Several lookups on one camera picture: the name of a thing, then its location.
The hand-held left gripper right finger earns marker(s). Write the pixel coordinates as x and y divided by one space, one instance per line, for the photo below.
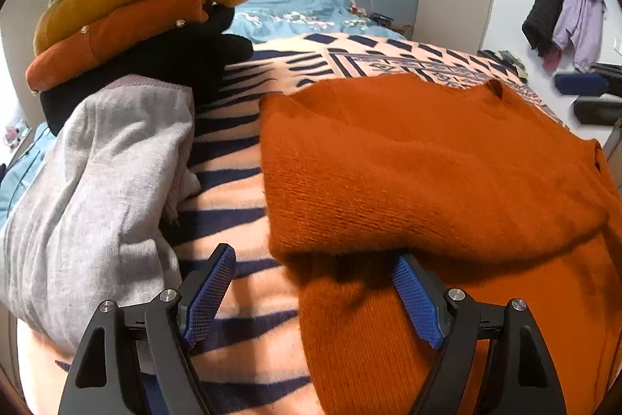
418 298

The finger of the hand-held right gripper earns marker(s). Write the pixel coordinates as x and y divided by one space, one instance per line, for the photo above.
597 109
583 84

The light blue cloth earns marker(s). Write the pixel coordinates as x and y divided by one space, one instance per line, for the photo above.
24 172

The orange folded garment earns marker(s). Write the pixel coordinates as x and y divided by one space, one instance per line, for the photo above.
111 38

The pile of dark clothes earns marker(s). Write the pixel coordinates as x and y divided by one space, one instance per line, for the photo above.
505 60

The blue floral duvet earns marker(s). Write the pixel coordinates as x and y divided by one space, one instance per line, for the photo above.
301 6

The black folded garment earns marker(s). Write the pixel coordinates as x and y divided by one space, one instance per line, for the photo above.
184 55

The black jacket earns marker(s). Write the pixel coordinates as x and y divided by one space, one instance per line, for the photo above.
544 11

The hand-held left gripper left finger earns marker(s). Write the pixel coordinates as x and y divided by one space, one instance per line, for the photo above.
209 293

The pink hanging garment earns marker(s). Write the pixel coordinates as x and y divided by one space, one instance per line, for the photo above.
550 59

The lilac jacket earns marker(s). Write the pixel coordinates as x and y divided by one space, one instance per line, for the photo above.
578 21

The grey garment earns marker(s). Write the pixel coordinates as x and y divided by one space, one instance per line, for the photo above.
97 191

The orange navy patterned blanket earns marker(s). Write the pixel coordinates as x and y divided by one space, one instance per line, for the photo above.
233 196

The rust orange knit sweater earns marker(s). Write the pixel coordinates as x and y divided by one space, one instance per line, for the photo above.
413 177

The wooden nightstand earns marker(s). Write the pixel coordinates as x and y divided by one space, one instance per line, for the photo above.
403 31

